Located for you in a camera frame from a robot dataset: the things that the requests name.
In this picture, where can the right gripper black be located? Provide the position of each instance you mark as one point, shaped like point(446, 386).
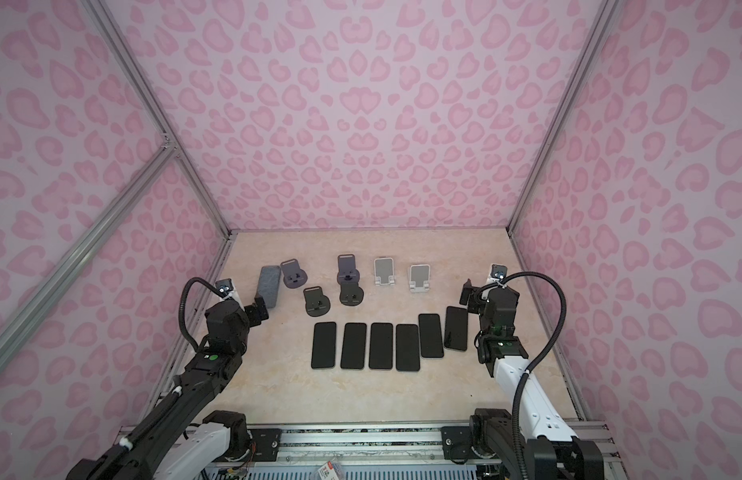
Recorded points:
point(476, 297)

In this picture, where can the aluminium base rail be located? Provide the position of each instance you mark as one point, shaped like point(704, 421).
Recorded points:
point(381, 450)

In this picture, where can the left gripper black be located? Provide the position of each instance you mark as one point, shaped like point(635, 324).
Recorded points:
point(251, 309)

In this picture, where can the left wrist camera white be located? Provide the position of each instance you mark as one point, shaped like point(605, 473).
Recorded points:
point(225, 290)

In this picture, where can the grey stand front left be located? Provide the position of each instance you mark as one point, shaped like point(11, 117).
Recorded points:
point(317, 303)

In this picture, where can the grey edged phone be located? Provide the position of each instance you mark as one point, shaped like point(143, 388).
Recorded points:
point(430, 336)

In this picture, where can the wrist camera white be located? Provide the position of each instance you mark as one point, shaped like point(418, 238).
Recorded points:
point(497, 273)
point(225, 290)

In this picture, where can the grey stone block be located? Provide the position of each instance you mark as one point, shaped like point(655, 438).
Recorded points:
point(269, 284)

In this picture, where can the grey stand of blue phone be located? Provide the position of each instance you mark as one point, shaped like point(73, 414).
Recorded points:
point(351, 294)

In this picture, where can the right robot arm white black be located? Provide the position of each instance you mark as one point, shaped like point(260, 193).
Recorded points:
point(530, 440)

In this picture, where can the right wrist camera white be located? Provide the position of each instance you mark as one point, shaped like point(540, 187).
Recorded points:
point(497, 273)

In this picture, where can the blue edged phone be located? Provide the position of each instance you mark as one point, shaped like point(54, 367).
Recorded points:
point(407, 348)

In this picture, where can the phone green edge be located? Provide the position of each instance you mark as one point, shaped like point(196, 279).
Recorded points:
point(381, 346)

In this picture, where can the phone white stand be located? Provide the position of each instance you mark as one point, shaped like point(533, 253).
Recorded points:
point(323, 355)
point(455, 335)

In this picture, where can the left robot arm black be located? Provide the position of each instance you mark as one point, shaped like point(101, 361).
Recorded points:
point(160, 447)

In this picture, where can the empty purple phone stand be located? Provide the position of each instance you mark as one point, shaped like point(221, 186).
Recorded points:
point(347, 269)

